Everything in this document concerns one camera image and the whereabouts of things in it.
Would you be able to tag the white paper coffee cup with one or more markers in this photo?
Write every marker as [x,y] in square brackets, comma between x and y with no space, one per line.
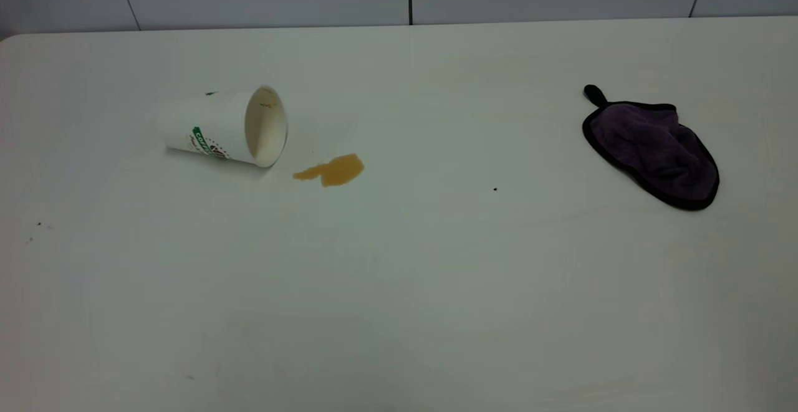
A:
[218,126]

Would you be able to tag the purple cloth with black trim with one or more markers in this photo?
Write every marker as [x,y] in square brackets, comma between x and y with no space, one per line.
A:
[658,150]

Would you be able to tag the brown coffee spill puddle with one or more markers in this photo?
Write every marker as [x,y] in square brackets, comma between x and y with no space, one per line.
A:
[337,171]

